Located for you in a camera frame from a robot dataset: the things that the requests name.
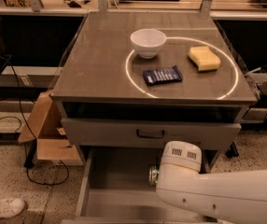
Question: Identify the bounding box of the closed grey top drawer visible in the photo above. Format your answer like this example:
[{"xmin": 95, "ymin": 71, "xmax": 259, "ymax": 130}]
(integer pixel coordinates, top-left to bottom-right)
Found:
[{"xmin": 62, "ymin": 118, "xmax": 241, "ymax": 150}]

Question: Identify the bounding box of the black floor cable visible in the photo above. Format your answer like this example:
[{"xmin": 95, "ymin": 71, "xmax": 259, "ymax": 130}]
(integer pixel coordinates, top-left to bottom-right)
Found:
[{"xmin": 0, "ymin": 3, "xmax": 70, "ymax": 186}]

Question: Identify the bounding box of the white bowl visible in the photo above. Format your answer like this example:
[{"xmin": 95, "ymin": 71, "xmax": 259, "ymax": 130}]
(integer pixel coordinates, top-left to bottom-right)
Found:
[{"xmin": 131, "ymin": 29, "xmax": 167, "ymax": 59}]

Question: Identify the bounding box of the grey drawer cabinet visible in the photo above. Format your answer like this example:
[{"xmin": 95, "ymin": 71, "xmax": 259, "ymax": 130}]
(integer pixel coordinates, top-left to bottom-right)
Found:
[{"xmin": 49, "ymin": 10, "xmax": 259, "ymax": 170}]

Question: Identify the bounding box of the white sneaker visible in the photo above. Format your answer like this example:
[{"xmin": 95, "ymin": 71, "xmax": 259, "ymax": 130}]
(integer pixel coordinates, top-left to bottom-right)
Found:
[{"xmin": 0, "ymin": 198, "xmax": 26, "ymax": 218}]

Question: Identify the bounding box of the brown cardboard box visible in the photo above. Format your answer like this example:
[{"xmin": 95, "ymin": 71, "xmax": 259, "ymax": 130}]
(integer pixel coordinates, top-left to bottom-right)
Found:
[{"xmin": 18, "ymin": 91, "xmax": 83, "ymax": 165}]

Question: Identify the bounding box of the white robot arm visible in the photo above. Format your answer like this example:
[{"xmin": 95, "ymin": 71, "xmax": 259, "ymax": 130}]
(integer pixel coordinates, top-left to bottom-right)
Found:
[{"xmin": 156, "ymin": 141, "xmax": 267, "ymax": 224}]

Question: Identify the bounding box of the black drawer handle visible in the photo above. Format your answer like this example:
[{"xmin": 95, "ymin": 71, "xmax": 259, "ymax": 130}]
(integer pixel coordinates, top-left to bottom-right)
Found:
[{"xmin": 135, "ymin": 129, "xmax": 165, "ymax": 139}]

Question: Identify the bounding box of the blue snack packet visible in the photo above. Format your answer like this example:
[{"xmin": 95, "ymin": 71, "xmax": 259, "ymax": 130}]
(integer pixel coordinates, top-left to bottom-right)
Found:
[{"xmin": 143, "ymin": 65, "xmax": 183, "ymax": 86}]

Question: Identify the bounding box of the green soda can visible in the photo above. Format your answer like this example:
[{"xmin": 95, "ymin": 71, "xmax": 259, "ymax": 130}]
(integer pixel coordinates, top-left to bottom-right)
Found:
[{"xmin": 148, "ymin": 165, "xmax": 160, "ymax": 186}]

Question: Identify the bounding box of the yellow sponge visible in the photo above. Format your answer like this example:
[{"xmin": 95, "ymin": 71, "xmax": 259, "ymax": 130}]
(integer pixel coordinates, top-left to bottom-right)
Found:
[{"xmin": 189, "ymin": 46, "xmax": 220, "ymax": 72}]

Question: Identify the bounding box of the open grey middle drawer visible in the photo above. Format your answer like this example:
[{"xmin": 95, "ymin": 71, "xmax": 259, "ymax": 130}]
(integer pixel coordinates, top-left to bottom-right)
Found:
[{"xmin": 62, "ymin": 147, "xmax": 220, "ymax": 224}]

